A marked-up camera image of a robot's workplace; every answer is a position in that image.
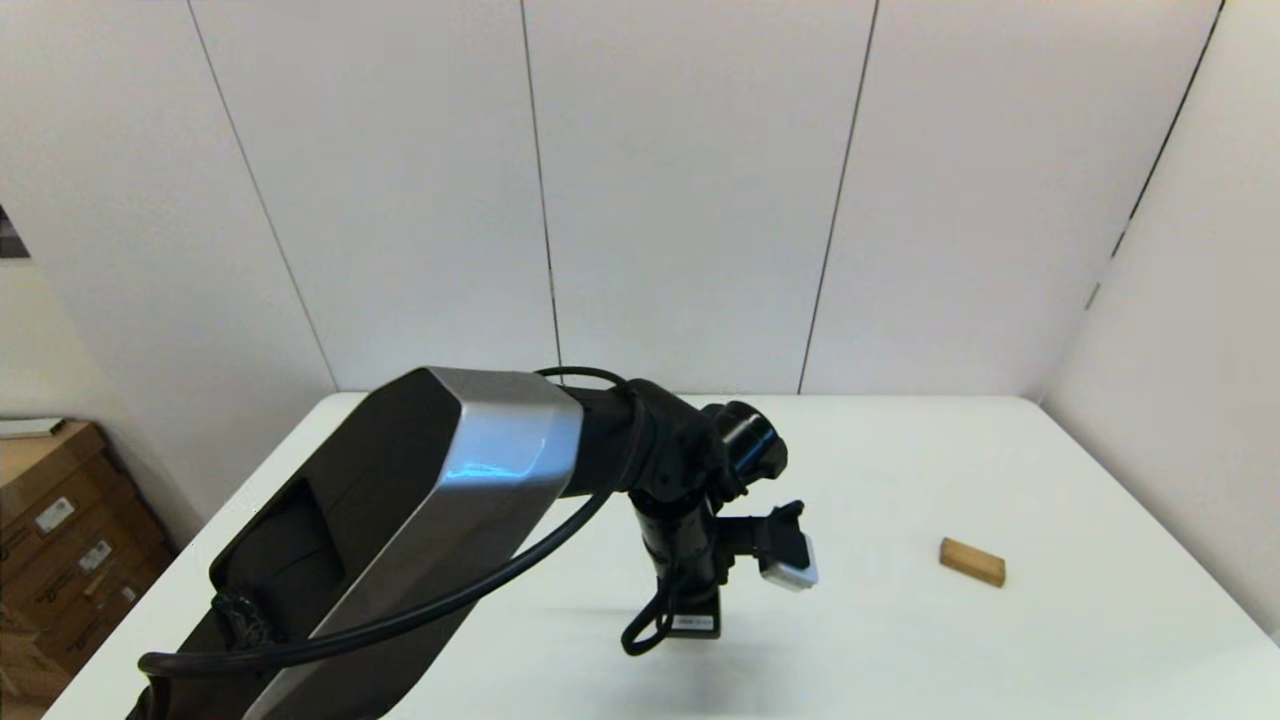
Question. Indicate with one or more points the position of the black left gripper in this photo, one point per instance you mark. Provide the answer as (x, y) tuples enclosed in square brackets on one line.
[(690, 555)]

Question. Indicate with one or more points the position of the rectangular wooden building block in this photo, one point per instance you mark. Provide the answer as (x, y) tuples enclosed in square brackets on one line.
[(972, 562)]

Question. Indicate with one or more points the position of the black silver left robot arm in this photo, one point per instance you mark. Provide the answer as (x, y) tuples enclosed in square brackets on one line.
[(450, 480)]

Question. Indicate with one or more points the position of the brown labelled cardboard box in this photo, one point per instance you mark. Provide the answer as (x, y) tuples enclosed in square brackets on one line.
[(30, 545), (70, 590), (100, 630)]

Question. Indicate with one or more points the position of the white flat object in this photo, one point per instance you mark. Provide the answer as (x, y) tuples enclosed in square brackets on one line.
[(30, 428)]

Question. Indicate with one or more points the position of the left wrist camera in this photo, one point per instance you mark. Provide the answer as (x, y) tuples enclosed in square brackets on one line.
[(785, 560)]

